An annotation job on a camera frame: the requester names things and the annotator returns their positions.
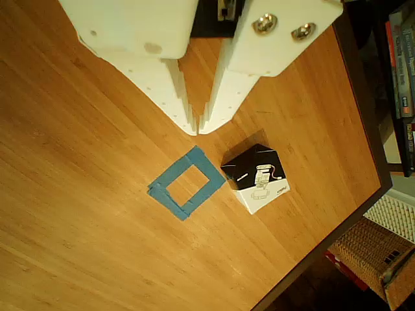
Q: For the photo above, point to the black and white cardboard box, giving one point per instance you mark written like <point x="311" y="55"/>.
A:
<point x="253" y="168"/>

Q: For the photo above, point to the blue tape square target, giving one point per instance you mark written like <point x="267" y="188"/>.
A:
<point x="165" y="197"/>

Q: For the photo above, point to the red flat box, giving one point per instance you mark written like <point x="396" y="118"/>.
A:
<point x="347" y="270"/>

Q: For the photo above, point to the red spine book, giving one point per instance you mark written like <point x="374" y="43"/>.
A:
<point x="392" y="64"/>

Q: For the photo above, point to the grey spine book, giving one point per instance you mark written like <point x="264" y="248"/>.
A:
<point x="405" y="64"/>

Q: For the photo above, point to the dark spine book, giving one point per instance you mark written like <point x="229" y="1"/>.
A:
<point x="410" y="145"/>

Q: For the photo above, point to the white grille heater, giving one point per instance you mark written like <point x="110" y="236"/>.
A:
<point x="394" y="217"/>

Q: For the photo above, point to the brown wicker basket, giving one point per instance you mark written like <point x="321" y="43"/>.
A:
<point x="366" y="256"/>

